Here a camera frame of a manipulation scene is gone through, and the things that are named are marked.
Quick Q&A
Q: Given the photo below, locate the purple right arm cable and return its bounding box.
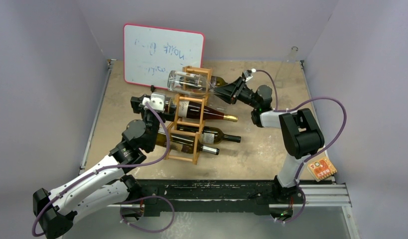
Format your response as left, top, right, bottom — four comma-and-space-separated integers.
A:
253, 69, 347, 192

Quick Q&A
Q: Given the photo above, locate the clear round glass bottle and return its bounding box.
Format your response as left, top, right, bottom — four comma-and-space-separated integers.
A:
274, 46, 298, 89

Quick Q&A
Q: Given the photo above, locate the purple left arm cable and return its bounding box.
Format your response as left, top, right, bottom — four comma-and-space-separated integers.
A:
32, 102, 171, 238

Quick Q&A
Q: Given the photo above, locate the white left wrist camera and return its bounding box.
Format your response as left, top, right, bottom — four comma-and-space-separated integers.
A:
142, 93, 166, 112

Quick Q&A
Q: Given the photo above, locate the green bottle silver cap top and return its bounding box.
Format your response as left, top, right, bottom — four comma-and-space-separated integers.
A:
183, 74, 229, 93

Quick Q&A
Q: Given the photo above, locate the clear square glass bottle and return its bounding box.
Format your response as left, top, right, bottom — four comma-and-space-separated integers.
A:
167, 70, 227, 97

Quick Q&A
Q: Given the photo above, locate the orange circuit board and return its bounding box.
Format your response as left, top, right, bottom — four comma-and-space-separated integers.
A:
307, 157, 337, 182

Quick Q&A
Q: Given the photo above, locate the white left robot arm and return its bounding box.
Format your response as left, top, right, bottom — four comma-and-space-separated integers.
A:
31, 93, 166, 239

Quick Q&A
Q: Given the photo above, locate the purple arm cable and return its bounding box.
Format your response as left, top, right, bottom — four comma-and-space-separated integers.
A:
32, 102, 171, 238
253, 69, 347, 192

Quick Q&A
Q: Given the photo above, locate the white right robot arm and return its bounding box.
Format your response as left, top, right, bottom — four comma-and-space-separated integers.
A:
210, 77, 324, 203

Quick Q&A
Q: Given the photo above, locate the wooden wine rack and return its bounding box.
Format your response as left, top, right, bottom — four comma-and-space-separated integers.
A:
165, 66, 213, 165

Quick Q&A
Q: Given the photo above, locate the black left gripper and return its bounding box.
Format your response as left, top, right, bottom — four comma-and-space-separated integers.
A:
132, 94, 175, 150

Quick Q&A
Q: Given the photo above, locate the red wine bottle gold cap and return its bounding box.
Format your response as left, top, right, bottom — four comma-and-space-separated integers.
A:
165, 98, 239, 122

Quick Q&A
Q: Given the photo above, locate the green bottle silver cap front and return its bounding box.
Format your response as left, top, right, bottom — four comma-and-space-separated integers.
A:
152, 131, 220, 156

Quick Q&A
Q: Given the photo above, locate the green bottle black neck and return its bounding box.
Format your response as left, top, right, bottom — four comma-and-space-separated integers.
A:
175, 123, 242, 145

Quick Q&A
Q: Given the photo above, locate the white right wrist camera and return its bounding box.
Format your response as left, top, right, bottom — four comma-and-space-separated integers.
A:
242, 68, 256, 82

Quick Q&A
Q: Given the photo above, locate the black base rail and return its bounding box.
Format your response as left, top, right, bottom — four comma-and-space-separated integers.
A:
91, 179, 351, 217

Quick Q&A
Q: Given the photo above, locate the pink-framed whiteboard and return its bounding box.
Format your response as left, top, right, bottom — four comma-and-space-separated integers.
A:
123, 23, 205, 89

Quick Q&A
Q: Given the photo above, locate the green bottle silver cap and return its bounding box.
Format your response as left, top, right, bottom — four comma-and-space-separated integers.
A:
183, 74, 229, 93
152, 131, 220, 156

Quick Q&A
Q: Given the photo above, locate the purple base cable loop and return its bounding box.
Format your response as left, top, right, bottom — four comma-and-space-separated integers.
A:
119, 194, 176, 234

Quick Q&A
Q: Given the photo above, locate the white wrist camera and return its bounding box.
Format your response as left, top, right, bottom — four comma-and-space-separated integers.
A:
242, 68, 256, 82
142, 93, 166, 112

